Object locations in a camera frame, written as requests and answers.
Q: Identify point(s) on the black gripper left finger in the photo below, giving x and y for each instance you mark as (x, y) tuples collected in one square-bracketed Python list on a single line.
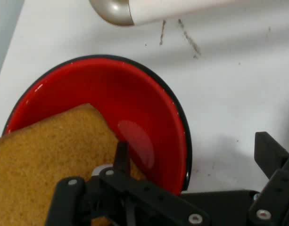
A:
[(125, 186)]

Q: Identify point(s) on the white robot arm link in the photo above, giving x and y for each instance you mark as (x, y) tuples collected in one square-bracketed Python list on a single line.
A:
[(144, 9)]

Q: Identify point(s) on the red enamel bowl black rim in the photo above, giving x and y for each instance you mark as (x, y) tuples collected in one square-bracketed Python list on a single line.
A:
[(125, 99)]

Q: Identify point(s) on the yellow-brown sponge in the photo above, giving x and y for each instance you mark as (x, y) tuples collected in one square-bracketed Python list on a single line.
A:
[(40, 155)]

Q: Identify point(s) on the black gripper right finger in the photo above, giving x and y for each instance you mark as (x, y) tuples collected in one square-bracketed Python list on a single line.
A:
[(274, 183)]

